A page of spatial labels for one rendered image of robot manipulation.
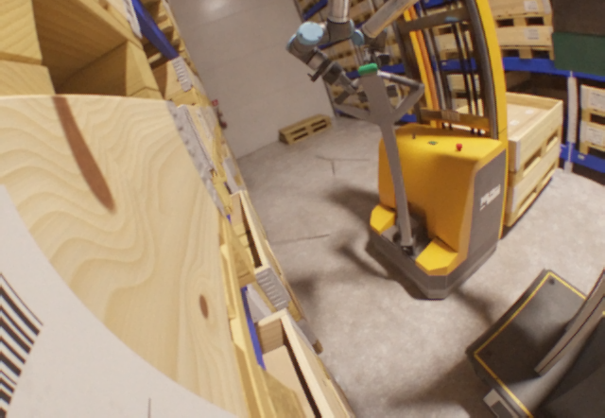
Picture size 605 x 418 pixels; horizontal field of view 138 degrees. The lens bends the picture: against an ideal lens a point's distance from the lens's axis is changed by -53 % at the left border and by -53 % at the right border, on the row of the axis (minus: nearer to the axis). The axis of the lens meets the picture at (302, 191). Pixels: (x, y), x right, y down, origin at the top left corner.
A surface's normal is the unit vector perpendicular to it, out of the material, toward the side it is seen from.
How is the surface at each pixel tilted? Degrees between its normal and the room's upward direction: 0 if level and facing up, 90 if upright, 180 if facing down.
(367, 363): 0
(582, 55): 90
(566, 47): 90
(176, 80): 90
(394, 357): 0
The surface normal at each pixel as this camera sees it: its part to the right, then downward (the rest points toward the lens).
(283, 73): 0.33, 0.32
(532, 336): -0.33, -0.84
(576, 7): -1.00, 0.03
